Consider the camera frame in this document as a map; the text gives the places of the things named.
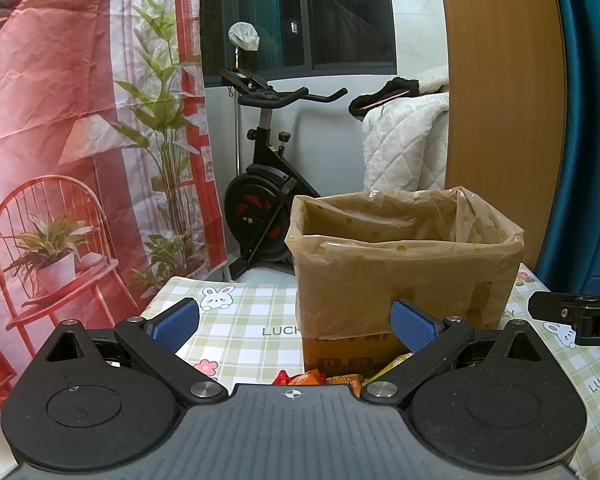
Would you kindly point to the red snack packet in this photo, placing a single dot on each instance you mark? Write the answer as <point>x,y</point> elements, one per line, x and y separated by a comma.
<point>282,379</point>

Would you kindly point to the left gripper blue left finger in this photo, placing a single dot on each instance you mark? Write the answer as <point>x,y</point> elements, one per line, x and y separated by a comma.
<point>152,344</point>

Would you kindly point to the plaid tablecloth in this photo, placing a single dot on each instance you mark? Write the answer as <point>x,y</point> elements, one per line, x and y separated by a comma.
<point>257,336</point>

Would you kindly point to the white quilted blanket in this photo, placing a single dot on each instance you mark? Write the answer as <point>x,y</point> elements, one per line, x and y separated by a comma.
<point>405,138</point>

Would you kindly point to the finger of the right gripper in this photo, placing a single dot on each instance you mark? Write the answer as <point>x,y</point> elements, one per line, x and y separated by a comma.
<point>554,307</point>

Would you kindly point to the dark window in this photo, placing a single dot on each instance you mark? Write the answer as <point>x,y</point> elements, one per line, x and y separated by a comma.
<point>282,39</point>

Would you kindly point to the black exercise bike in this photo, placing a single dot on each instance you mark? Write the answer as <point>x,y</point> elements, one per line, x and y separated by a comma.
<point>257,202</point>

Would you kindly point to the yellow snack packet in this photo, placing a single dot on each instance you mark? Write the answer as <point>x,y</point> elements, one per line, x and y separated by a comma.
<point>388,368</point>

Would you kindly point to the orange snack packet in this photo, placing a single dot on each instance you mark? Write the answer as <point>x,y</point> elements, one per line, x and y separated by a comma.
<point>317,378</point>

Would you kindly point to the teal curtain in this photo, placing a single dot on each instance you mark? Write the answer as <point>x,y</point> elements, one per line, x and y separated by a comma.
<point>570,254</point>

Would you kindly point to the cardboard box with plastic liner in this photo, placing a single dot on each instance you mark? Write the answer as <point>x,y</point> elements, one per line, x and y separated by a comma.
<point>448,252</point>

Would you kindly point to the black garment on blanket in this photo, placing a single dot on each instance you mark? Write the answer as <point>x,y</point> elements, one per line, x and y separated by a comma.
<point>395,88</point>

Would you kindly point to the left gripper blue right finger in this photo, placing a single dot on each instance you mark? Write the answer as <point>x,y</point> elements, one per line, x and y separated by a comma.
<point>435,345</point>

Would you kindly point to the red printed backdrop curtain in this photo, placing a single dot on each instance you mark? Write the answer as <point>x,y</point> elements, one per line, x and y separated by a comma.
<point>107,189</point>

